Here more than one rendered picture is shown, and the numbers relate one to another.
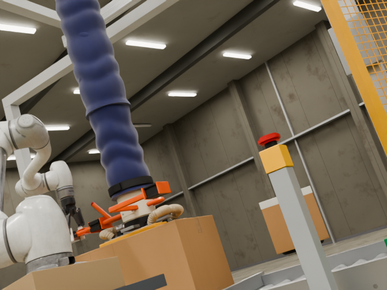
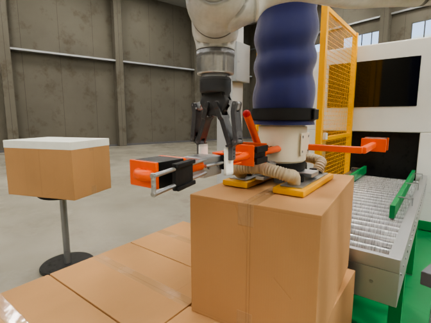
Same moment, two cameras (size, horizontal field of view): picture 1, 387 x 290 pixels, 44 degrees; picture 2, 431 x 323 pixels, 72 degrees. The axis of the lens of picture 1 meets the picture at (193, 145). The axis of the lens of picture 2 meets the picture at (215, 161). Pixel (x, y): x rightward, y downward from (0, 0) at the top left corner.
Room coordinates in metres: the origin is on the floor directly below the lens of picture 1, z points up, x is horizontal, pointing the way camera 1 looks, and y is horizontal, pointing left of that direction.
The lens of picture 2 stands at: (2.40, 1.45, 1.18)
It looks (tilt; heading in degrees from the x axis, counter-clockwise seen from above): 8 degrees down; 279
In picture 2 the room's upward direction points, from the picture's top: straight up
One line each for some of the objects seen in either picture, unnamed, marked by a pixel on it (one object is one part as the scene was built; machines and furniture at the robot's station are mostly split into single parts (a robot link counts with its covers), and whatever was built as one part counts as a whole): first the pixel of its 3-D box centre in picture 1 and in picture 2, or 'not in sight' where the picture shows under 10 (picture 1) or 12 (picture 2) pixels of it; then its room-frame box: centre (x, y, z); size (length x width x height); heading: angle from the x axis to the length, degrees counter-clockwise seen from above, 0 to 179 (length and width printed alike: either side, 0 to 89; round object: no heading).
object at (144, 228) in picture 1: (132, 232); (306, 177); (2.24, 0.40, 0.97); 0.34 x 0.10 x 0.05; 63
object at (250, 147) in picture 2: (100, 224); (247, 153); (2.44, 0.58, 1.08); 0.10 x 0.08 x 0.06; 153
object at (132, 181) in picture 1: (131, 187); (283, 114); (2.32, 0.36, 1.19); 0.23 x 0.23 x 0.04
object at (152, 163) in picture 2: not in sight; (158, 170); (2.60, 0.89, 1.07); 0.08 x 0.07 x 0.05; 63
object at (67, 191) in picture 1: (65, 193); (215, 65); (2.51, 0.73, 1.30); 0.09 x 0.09 x 0.06
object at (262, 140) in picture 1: (270, 142); not in sight; (1.42, -0.22, 1.02); 0.07 x 0.07 x 0.04
